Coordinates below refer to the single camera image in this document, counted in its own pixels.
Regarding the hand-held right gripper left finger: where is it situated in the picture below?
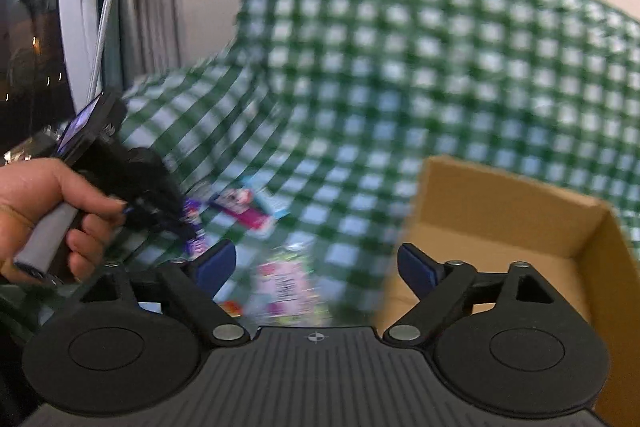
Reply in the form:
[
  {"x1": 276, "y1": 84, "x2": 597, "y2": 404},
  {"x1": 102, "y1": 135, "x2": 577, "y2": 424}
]
[{"x1": 75, "y1": 239, "x2": 251, "y2": 348}]

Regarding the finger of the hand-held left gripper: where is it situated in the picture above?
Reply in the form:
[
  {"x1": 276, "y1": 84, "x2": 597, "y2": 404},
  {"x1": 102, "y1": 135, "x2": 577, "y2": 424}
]
[
  {"x1": 145, "y1": 187, "x2": 187, "y2": 218},
  {"x1": 122, "y1": 206, "x2": 200, "y2": 242}
]

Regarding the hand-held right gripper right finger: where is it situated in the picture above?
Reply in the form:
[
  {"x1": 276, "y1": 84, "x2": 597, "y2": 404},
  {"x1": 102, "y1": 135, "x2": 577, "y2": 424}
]
[{"x1": 382, "y1": 243, "x2": 563, "y2": 348}]

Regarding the purple snack packet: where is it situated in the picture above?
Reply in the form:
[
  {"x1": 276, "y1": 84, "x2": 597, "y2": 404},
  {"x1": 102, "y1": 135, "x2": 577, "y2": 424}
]
[{"x1": 177, "y1": 197, "x2": 211, "y2": 258}]

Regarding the small red white snack packet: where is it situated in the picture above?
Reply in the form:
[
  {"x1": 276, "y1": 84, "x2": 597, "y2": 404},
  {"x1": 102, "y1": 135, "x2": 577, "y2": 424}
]
[{"x1": 209, "y1": 187, "x2": 275, "y2": 239}]

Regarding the cardboard box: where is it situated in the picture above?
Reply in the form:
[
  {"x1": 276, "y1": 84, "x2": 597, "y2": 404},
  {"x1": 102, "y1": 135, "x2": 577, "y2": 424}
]
[{"x1": 375, "y1": 155, "x2": 640, "y2": 427}]

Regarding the person's left hand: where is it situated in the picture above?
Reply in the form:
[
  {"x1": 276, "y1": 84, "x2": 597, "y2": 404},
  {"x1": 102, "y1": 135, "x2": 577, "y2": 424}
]
[{"x1": 0, "y1": 157, "x2": 128, "y2": 285}]

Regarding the clear pink candy bag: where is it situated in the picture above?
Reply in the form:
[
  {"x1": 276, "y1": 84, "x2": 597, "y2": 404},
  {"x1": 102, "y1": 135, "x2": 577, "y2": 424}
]
[{"x1": 240, "y1": 242, "x2": 336, "y2": 328}]

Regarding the metal rod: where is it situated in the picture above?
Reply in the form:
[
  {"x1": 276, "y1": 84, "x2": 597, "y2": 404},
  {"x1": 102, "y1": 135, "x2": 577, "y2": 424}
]
[{"x1": 89, "y1": 0, "x2": 113, "y2": 100}]

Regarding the dark window pane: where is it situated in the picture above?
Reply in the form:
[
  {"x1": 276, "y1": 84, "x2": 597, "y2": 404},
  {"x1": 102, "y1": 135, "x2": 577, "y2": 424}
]
[{"x1": 0, "y1": 0, "x2": 68, "y2": 158}]

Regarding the green checked blanket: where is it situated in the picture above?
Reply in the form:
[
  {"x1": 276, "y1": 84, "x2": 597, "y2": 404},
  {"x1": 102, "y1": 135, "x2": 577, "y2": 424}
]
[{"x1": 50, "y1": 0, "x2": 640, "y2": 333}]

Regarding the white window frame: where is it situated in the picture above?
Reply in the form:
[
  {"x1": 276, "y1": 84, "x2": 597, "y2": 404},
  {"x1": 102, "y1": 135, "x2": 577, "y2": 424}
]
[{"x1": 57, "y1": 0, "x2": 116, "y2": 118}]

